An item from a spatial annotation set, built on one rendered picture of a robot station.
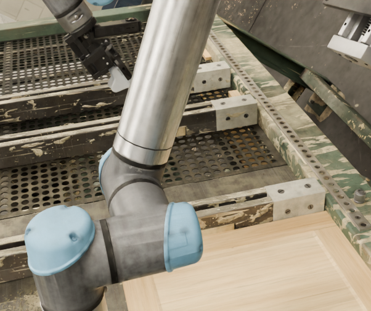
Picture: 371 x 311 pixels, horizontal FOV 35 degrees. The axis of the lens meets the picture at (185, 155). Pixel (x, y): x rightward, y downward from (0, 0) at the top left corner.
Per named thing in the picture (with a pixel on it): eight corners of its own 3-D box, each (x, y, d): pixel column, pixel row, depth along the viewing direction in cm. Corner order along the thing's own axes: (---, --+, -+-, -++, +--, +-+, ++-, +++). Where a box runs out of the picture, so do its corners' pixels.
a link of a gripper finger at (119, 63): (124, 78, 141) (103, 49, 137) (129, 73, 141) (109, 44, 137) (128, 82, 137) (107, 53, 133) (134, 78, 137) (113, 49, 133)
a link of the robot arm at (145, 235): (179, 171, 73) (91, 189, 71) (205, 223, 64) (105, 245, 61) (183, 222, 77) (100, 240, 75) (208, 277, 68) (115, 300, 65)
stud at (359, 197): (366, 203, 130) (368, 193, 128) (356, 206, 129) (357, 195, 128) (361, 197, 132) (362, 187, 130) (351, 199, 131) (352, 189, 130)
